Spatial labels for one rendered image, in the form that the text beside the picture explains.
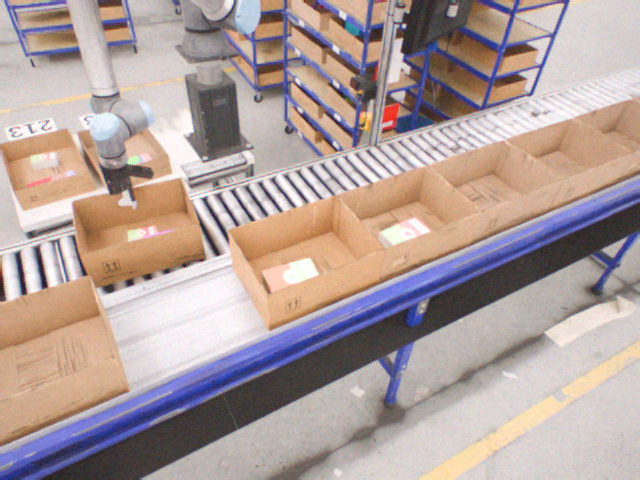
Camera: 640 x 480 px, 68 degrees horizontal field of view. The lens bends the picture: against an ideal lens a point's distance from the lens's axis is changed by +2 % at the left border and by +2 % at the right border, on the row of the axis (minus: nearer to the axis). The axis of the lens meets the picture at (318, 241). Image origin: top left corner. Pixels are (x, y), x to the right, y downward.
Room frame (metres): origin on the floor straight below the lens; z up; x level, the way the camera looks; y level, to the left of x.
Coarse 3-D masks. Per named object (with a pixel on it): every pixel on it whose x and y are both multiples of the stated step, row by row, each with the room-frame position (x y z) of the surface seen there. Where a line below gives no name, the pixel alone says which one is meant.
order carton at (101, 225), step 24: (144, 192) 1.39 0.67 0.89; (168, 192) 1.43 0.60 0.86; (96, 216) 1.30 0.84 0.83; (120, 216) 1.34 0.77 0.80; (144, 216) 1.38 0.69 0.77; (168, 216) 1.40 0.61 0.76; (192, 216) 1.32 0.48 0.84; (96, 240) 1.25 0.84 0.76; (120, 240) 1.25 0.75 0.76; (144, 240) 1.11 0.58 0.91; (168, 240) 1.14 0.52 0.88; (192, 240) 1.18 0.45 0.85; (96, 264) 1.04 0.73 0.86; (120, 264) 1.07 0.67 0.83; (144, 264) 1.10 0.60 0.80; (168, 264) 1.14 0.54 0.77
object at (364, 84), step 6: (354, 78) 2.04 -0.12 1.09; (360, 78) 2.04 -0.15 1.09; (366, 78) 2.04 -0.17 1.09; (354, 84) 2.01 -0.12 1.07; (360, 84) 2.01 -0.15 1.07; (366, 84) 2.02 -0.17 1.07; (372, 84) 2.04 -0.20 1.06; (360, 90) 2.02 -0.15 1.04; (366, 90) 2.05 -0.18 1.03; (360, 96) 2.05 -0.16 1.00; (366, 96) 2.05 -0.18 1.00
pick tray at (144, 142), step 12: (84, 132) 1.85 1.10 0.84; (144, 132) 1.95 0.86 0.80; (84, 144) 1.84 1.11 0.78; (132, 144) 1.90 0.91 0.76; (144, 144) 1.90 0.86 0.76; (156, 144) 1.82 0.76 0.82; (96, 156) 1.78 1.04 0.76; (132, 156) 1.80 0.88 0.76; (156, 156) 1.81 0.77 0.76; (168, 156) 1.70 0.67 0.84; (96, 168) 1.61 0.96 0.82; (156, 168) 1.66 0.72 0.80; (168, 168) 1.69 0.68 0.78; (132, 180) 1.59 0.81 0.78; (144, 180) 1.62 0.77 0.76; (108, 192) 1.54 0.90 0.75
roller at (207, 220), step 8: (200, 200) 1.53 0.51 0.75; (200, 208) 1.48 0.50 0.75; (200, 216) 1.44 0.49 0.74; (208, 216) 1.43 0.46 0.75; (208, 224) 1.38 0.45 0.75; (216, 224) 1.39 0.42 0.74; (208, 232) 1.35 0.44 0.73; (216, 232) 1.34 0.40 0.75; (216, 240) 1.30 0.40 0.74; (224, 240) 1.30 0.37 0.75; (224, 248) 1.25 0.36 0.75
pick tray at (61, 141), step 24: (0, 144) 1.70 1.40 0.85; (24, 144) 1.75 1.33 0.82; (48, 144) 1.80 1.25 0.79; (72, 144) 1.85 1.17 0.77; (24, 168) 1.66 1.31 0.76; (48, 168) 1.66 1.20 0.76; (72, 168) 1.68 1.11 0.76; (24, 192) 1.41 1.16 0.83; (48, 192) 1.45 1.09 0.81; (72, 192) 1.50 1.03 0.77
